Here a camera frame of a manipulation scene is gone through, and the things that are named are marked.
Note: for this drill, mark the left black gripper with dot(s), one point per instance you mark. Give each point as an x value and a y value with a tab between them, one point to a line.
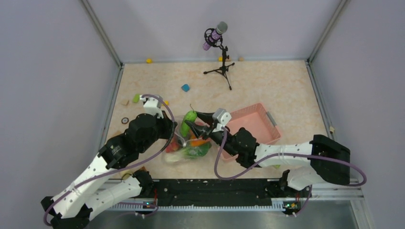
169	126

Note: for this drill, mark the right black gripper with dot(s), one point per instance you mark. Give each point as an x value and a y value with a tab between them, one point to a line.
199	130

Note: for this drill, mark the red yellow mango toy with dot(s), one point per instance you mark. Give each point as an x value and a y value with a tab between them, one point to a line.
195	142

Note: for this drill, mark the red lychee bunch toy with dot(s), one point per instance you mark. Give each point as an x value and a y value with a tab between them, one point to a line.
172	147

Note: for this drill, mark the clear zip top bag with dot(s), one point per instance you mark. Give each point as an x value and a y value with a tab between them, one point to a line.
179	138

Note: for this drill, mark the green bok choy toy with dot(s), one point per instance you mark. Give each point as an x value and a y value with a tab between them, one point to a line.
187	153

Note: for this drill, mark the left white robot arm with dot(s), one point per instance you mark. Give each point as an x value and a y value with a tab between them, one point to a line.
82	201

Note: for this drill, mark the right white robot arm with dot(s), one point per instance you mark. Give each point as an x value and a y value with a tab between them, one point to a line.
320	160

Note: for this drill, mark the blue block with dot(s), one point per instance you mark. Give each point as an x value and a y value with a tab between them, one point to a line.
185	87

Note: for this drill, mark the green block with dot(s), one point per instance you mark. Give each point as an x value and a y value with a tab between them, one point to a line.
136	98

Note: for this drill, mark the small round wheel toy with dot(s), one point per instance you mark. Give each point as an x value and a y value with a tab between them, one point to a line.
124	120

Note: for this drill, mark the small tan wooden cube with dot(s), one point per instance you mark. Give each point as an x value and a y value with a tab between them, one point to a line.
125	102

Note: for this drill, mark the pink perforated plastic basket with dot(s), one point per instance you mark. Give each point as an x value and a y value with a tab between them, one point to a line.
258	121

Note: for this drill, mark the black tripod mic stand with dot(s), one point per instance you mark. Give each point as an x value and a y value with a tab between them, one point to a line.
224	68

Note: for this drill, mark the purple microphone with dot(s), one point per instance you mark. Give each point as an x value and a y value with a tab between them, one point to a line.
213	36

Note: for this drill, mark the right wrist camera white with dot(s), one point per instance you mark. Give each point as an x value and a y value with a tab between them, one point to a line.
220	119

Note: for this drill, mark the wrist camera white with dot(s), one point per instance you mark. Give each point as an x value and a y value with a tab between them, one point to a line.
152	106
220	119

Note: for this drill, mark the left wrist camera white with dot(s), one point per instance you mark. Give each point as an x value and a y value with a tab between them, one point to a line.
152	106

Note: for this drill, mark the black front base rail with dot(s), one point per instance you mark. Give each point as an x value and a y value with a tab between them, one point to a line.
219	193

